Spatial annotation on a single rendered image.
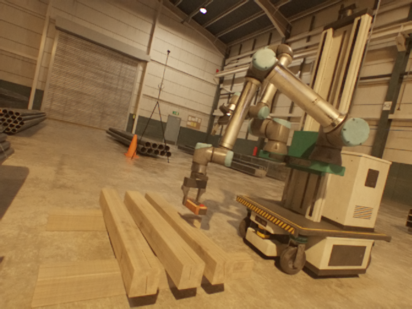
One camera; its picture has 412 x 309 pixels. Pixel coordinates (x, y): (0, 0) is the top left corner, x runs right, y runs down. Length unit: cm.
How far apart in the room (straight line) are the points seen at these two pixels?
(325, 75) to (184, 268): 170
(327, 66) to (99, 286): 200
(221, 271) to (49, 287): 63
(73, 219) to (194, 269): 85
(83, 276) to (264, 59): 127
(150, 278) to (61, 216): 80
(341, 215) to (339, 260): 29
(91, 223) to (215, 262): 85
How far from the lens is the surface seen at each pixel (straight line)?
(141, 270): 95
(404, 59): 1174
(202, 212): 127
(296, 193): 201
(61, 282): 109
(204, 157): 130
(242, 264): 143
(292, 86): 139
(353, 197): 189
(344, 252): 185
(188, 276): 105
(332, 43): 222
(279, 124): 195
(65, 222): 163
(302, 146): 192
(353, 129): 144
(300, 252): 167
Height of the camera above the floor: 67
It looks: 2 degrees down
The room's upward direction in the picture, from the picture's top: 13 degrees clockwise
